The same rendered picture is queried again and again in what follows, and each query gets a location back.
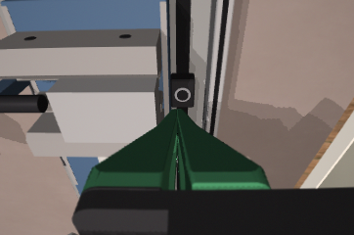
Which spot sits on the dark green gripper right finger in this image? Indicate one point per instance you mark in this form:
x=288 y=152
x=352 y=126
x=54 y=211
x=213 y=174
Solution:
x=210 y=164

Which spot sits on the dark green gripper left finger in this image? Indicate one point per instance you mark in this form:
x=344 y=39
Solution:
x=145 y=162

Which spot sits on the grey metal block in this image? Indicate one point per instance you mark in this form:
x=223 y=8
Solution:
x=105 y=110

